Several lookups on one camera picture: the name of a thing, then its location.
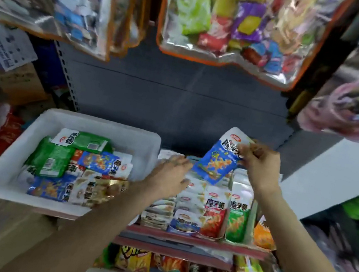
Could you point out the blue display box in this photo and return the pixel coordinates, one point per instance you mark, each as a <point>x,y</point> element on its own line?
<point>183,232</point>

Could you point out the hanging pink candy bag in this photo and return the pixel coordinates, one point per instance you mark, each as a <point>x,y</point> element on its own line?
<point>351,102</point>

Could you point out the person's left forearm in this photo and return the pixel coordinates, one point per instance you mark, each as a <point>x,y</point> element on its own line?
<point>78,237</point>

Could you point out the red display box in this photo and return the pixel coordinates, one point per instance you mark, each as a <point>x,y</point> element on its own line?
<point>210,237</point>

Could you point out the orange display box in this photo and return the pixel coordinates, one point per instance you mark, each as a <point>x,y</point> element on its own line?
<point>262,246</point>

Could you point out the orange snack packet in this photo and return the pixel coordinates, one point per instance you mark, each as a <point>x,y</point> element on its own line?
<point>263,233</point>

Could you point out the plain brown cardboard carton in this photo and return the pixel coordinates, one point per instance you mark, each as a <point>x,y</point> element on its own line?
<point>19,82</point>

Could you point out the green display box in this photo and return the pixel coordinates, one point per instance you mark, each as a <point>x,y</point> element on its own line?
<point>251,223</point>

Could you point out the pile of snack packets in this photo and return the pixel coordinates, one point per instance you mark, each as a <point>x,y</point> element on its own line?
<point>71,163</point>

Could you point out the white plastic bin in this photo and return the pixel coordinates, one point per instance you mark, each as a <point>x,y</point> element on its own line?
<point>0,172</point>

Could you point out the row of orange chip bags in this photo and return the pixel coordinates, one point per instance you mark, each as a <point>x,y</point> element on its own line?
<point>156,265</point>

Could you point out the gold display box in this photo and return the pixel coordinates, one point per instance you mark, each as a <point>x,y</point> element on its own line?
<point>153,224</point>

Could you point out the orange trimmed colourful candy bag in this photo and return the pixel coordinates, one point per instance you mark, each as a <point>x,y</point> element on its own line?
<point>248,22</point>

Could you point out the white blue carton box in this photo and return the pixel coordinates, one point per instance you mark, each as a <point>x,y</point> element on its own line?
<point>2,44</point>

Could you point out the person's right hand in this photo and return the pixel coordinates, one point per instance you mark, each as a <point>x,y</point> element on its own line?
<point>260,168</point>

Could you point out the hanging yellow green snack bags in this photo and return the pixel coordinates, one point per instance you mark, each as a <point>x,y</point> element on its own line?
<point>316,68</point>

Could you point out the person's left hand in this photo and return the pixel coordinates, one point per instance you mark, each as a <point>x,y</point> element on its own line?
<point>166,177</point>

